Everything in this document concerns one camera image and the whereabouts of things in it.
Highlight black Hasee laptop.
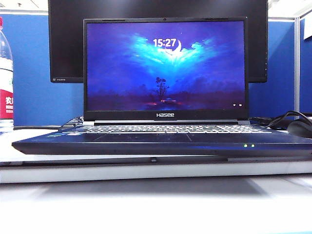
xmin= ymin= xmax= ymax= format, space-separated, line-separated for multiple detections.
xmin=11 ymin=16 xmax=312 ymax=158

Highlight white flat board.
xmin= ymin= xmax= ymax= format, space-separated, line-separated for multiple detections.
xmin=0 ymin=159 xmax=312 ymax=184

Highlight black keyboard white letters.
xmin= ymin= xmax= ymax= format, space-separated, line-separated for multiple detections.
xmin=58 ymin=116 xmax=85 ymax=132

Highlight black ASUS monitor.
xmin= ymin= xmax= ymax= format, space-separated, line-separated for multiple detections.
xmin=47 ymin=0 xmax=269 ymax=84

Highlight dark thin flat pad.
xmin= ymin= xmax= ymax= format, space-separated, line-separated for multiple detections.
xmin=0 ymin=155 xmax=312 ymax=168

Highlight wide blue partition panel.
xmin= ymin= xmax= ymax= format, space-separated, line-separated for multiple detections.
xmin=0 ymin=14 xmax=296 ymax=127

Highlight black computer mouse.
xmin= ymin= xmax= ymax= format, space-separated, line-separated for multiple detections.
xmin=286 ymin=120 xmax=312 ymax=139

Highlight blue partition panel with poster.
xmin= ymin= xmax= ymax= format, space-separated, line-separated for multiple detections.
xmin=299 ymin=18 xmax=312 ymax=114

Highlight water bottle red label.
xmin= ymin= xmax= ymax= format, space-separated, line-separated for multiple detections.
xmin=0 ymin=16 xmax=15 ymax=135

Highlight white printed chart poster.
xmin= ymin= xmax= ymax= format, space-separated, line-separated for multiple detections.
xmin=303 ymin=17 xmax=312 ymax=41

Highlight black cable bundle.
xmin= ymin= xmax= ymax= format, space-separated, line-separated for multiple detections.
xmin=248 ymin=111 xmax=312 ymax=130

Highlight silver partition post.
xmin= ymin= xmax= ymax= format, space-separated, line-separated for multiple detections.
xmin=293 ymin=16 xmax=302 ymax=120

